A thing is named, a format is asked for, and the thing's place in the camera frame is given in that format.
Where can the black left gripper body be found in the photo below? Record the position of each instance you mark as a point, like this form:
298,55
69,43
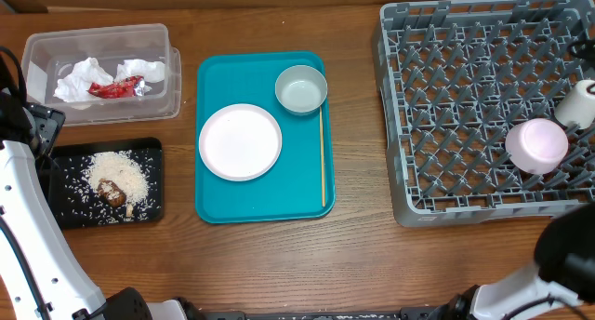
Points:
49,123

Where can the white napkin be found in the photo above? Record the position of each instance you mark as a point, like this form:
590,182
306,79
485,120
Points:
74,86
151,71

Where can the white rice pile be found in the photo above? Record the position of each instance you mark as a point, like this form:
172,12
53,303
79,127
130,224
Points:
116,169

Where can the red foil wrapper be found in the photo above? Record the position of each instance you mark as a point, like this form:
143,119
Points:
133,86

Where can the large white plate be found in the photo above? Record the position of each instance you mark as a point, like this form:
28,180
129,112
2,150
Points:
240,142

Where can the grey bowl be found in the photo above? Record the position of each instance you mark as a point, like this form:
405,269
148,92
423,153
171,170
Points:
301,89

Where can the white paper cup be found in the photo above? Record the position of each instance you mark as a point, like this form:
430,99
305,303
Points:
577,107

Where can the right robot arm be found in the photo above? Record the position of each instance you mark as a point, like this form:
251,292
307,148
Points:
560,275

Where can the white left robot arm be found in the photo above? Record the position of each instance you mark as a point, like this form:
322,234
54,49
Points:
41,274

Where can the clear plastic waste bin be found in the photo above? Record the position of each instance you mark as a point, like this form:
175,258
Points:
49,57

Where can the black food waste tray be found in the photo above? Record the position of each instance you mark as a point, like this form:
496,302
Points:
153,171

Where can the grey dishwasher rack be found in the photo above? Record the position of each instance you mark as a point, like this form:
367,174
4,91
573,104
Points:
454,78

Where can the teal serving tray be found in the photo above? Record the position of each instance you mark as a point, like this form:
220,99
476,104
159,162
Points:
291,189

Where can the wooden chopstick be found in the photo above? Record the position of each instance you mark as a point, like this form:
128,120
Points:
321,127

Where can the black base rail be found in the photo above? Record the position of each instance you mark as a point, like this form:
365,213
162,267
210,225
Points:
407,313

